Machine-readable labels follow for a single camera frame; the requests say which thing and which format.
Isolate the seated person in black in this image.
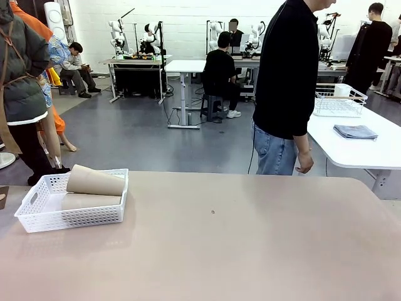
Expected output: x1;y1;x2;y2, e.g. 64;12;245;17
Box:
202;30;242;120

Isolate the brown paper cup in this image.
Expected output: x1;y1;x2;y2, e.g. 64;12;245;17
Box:
61;193;123;211
66;164;127;197

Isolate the grey plastic stool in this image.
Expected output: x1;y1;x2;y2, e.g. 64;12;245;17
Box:
199;93;226;122

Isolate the white box enclosure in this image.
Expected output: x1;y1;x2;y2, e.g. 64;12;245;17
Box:
331;33;358;62

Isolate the person's right forearm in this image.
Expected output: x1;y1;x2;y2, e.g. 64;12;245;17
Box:
292;133;311;154

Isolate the white perforated plastic basket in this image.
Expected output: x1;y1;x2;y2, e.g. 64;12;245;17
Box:
14;168;130;234

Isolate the figure in green puffer jacket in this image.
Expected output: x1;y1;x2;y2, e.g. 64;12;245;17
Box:
0;0;71;186

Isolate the dark brown flat object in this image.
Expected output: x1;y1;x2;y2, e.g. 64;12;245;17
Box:
0;186;10;211

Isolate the blue cloth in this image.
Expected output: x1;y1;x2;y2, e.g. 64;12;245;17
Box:
333;124;379;141

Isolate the white wire dish rack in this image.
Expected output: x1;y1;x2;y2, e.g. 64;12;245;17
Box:
314;83;369;119

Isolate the dark low stool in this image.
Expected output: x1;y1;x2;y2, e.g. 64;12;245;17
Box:
58;78;78;96

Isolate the person in black top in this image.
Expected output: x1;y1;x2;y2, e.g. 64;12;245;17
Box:
252;0;338;176

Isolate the desk with black panel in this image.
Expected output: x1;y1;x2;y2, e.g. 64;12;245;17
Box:
99;55;173;105

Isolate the background person in dark top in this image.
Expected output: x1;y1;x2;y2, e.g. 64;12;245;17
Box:
227;18;244;48

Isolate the person's right hand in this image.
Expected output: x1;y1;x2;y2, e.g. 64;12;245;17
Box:
296;149;315;175

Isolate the white background desk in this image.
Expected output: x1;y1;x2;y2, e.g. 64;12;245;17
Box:
232;55;263;95
316;61;348;81
383;55;401;98

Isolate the standing person in black coat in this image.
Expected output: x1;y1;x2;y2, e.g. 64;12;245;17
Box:
344;2;394;95

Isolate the person in light top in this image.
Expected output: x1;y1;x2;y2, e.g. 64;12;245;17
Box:
388;15;401;95

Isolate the seated man in grey clothes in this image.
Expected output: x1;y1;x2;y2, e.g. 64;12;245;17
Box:
55;41;102;98

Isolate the white side table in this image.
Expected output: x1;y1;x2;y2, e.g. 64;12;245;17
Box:
306;103;401;200

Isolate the yellow hanging garment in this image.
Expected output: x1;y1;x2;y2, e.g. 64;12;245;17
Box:
46;67;63;88

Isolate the white round stand base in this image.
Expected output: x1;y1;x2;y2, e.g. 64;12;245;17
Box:
0;152;16;170

